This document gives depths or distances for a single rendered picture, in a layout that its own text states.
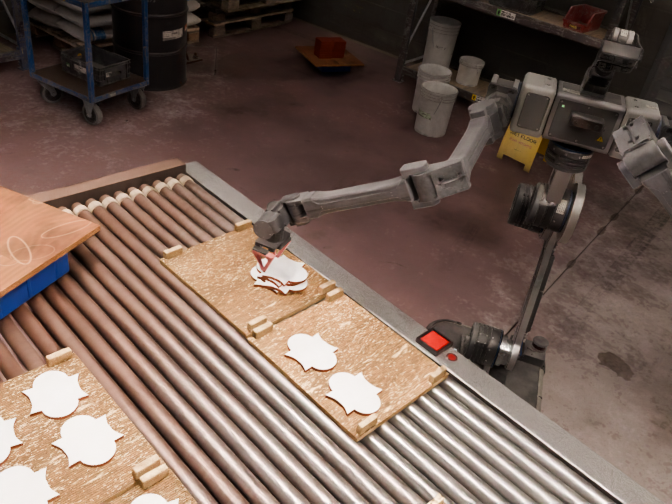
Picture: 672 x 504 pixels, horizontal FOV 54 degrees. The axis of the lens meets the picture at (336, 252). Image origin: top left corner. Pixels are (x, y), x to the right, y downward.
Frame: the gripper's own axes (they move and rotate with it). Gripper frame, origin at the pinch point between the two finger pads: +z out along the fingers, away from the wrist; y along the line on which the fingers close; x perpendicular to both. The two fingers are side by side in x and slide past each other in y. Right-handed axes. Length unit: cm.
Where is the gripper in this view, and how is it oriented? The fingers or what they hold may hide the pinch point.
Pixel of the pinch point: (269, 262)
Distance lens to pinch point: 194.5
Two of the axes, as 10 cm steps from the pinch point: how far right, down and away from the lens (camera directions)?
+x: 9.0, 3.6, -2.6
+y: -4.1, 4.6, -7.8
